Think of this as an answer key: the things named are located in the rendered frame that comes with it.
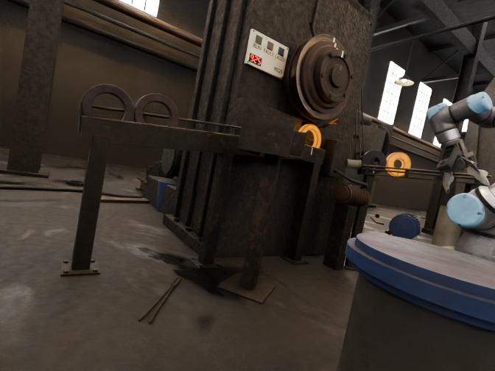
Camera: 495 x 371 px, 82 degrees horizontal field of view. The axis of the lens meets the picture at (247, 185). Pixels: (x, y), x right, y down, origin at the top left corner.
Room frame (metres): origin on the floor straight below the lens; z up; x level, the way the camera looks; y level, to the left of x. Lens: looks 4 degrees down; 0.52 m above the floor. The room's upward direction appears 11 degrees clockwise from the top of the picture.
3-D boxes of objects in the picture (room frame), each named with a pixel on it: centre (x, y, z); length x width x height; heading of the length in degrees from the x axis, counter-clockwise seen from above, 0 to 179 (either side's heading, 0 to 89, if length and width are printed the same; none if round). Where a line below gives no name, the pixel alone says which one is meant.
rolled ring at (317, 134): (1.72, -0.31, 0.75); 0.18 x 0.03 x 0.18; 125
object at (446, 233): (1.60, -1.17, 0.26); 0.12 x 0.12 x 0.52
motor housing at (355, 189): (1.79, -0.66, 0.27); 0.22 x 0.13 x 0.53; 124
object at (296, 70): (1.72, -0.31, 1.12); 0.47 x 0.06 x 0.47; 124
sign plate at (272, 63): (1.61, 0.03, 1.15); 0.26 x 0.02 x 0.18; 124
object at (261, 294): (1.19, -0.08, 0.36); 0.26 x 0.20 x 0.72; 159
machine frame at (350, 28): (2.07, -0.07, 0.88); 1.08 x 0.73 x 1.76; 124
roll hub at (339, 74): (1.64, -0.37, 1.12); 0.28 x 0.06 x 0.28; 124
